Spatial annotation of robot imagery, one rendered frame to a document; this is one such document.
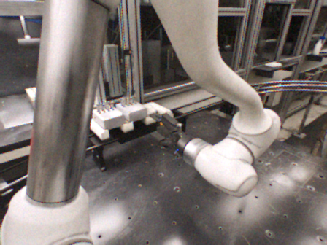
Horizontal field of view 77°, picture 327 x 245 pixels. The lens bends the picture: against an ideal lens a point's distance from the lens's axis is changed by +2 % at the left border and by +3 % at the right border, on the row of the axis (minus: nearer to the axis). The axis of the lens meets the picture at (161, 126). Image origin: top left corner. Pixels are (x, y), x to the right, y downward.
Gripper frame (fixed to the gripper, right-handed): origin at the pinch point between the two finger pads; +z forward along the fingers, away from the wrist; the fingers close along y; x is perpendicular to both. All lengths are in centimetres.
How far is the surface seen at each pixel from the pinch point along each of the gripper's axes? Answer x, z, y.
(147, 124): -4.0, 12.5, -5.5
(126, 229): 24.7, -17.6, -22.4
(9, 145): 47, 18, 0
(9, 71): 40, 76, 14
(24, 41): 31, 51, 29
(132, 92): -9.0, 34.4, 3.3
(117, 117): 10.1, 13.0, 2.2
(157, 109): -14.7, 19.7, -3.0
